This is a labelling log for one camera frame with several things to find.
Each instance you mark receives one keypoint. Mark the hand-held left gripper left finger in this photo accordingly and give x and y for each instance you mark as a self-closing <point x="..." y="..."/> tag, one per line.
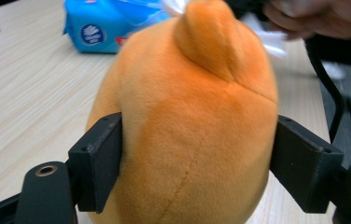
<point x="99" y="161"/>

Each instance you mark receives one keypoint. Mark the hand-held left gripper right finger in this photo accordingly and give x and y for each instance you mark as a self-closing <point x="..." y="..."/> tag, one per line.
<point x="304" y="165"/>

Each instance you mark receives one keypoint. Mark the orange plush toy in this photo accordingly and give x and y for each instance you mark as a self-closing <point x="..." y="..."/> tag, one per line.
<point x="195" y="124"/>

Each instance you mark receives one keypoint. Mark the blue wet wipes pack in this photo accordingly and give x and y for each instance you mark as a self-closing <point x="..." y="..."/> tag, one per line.
<point x="114" y="25"/>

